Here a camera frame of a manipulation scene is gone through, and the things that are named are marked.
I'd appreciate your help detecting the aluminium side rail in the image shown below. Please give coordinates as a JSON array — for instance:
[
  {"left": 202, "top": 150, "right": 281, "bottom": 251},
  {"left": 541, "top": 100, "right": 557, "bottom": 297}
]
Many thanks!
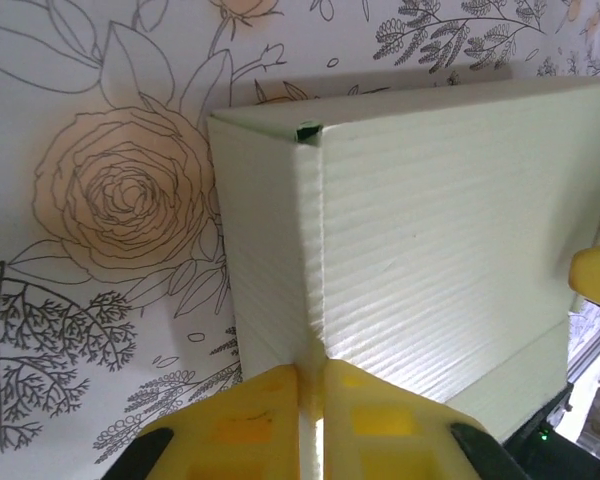
[{"left": 567, "top": 317, "right": 600, "bottom": 386}]

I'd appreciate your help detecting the floral table cover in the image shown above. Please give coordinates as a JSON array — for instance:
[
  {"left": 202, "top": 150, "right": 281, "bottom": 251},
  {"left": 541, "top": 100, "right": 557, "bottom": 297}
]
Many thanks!
[{"left": 0, "top": 0, "right": 600, "bottom": 480}]

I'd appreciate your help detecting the green paper box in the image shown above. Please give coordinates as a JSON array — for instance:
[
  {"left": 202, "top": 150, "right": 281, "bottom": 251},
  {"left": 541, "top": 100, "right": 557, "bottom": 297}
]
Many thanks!
[{"left": 207, "top": 74, "right": 600, "bottom": 480}]

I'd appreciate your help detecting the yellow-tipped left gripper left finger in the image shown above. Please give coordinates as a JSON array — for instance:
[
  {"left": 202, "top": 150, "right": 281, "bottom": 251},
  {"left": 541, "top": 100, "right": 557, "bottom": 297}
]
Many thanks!
[{"left": 97, "top": 363, "right": 301, "bottom": 480}]

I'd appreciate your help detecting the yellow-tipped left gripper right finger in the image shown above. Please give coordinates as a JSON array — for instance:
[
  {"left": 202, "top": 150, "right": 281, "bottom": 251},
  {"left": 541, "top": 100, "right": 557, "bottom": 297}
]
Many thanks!
[{"left": 322, "top": 358, "right": 524, "bottom": 480}]

